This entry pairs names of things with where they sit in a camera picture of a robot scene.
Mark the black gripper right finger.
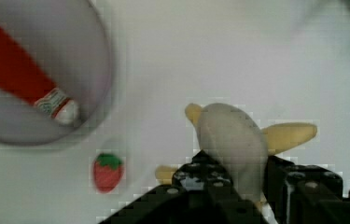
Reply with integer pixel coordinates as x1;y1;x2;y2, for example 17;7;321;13
264;156;343;224

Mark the red strawberry near gripper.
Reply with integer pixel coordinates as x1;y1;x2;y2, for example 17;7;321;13
92;153;124;193

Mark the red plush ketchup bottle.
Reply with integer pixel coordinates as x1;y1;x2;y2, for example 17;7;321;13
0;27;80;125

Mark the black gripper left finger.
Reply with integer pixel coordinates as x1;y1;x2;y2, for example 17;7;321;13
172;150;233;190

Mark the yellow plush peeled banana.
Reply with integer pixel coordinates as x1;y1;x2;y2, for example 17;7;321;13
155;104;317;224

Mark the grey round plate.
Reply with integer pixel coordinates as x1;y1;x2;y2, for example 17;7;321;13
0;0;112;145

